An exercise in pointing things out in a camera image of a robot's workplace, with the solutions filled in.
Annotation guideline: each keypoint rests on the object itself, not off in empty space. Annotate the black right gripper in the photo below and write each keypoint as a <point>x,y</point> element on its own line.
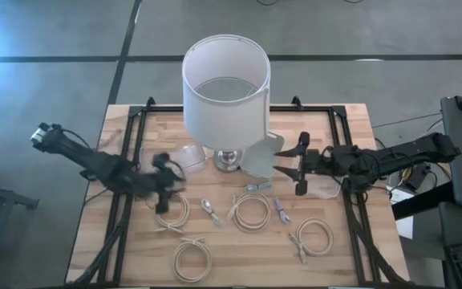
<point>313,162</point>

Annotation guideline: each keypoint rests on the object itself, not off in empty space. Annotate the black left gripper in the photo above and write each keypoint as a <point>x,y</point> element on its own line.
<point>160,180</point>

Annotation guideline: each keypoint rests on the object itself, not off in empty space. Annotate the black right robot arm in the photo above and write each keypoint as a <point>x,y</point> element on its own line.
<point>395,158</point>

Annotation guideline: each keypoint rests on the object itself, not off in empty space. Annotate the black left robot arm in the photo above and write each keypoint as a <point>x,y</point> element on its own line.
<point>94,160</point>

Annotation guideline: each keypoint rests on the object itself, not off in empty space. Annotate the silver lamp with white shade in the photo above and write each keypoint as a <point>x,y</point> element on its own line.
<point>223,120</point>

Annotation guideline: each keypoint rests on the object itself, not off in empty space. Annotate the black power adapter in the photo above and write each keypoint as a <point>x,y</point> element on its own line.
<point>417,176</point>

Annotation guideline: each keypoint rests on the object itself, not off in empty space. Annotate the white paper sheet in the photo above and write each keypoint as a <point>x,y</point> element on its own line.
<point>405,229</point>

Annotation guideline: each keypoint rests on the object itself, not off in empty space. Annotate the black aluminium rig frame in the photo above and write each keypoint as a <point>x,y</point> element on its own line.
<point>163,108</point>

